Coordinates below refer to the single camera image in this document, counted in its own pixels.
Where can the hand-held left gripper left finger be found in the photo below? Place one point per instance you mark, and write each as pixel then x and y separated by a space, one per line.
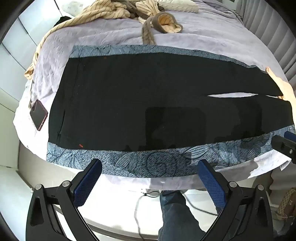
pixel 89 183

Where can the blue leaf patterned cloth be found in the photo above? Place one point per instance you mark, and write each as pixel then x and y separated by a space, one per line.
pixel 138 164

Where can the grey pleated curtain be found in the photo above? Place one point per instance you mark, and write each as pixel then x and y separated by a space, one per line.
pixel 272 30

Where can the white bed base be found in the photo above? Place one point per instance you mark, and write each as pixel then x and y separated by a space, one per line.
pixel 32 162

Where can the black pants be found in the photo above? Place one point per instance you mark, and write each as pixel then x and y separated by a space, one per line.
pixel 138 92

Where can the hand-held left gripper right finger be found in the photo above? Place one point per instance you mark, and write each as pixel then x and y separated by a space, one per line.
pixel 212 183

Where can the cream striped blanket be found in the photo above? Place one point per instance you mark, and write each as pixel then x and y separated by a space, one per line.
pixel 92 16

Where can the white pillow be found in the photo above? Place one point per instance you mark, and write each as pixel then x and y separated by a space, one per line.
pixel 182 5

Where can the grey quilted blanket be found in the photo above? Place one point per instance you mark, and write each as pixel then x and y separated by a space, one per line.
pixel 219 7

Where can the brown patterned bag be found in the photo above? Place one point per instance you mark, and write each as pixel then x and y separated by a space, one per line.
pixel 288 204

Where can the black cloth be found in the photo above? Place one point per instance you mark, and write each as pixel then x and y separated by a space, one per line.
pixel 62 21

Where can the cream garment with grey trim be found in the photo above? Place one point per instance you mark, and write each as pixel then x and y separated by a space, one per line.
pixel 166 23

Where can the person's leg in jeans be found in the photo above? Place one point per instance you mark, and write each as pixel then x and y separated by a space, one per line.
pixel 175 215

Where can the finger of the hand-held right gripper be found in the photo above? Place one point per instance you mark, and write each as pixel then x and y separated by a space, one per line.
pixel 283 147
pixel 291 135

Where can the dark smartphone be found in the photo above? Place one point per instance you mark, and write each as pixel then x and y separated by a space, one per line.
pixel 38 114

